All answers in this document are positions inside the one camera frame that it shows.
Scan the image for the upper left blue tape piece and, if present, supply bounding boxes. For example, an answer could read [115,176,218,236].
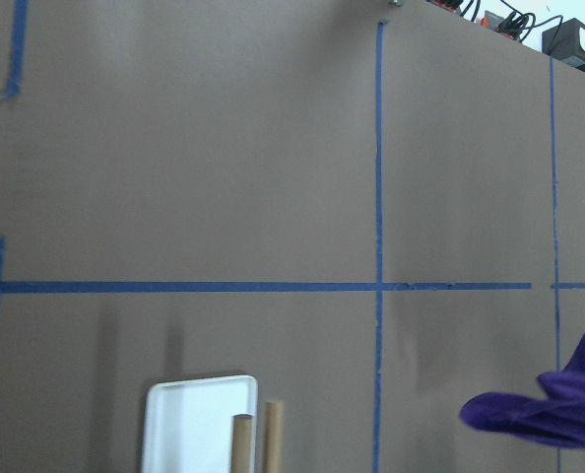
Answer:
[0,0,29,102]

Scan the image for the white rectangular plastic tray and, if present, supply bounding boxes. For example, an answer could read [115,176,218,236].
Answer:
[141,374,258,472]

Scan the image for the black cables on table edge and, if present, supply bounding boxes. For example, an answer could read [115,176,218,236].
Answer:
[449,0,564,44]

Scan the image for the blue tape strip right crossing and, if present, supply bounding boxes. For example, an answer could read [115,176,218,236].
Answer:
[371,19,389,473]

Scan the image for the purple towel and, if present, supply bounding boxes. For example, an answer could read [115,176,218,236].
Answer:
[459,333,585,449]

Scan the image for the left wooden rack post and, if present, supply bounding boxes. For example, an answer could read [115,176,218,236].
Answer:
[229,414,253,473]

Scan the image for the short right blue tape piece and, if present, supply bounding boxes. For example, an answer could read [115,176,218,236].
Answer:
[551,282,585,290]

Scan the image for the wooden rack post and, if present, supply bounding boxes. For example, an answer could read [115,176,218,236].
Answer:
[229,414,253,473]
[262,400,285,473]

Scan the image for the long horizontal blue tape strip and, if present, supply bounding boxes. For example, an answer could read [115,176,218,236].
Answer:
[0,281,532,295]

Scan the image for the black power supply box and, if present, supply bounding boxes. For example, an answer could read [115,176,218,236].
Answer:
[542,19,585,72]

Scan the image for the right wooden rack post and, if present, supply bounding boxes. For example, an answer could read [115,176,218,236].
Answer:
[262,400,285,473]

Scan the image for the far right blue tape strip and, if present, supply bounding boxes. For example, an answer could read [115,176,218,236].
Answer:
[548,57,563,473]

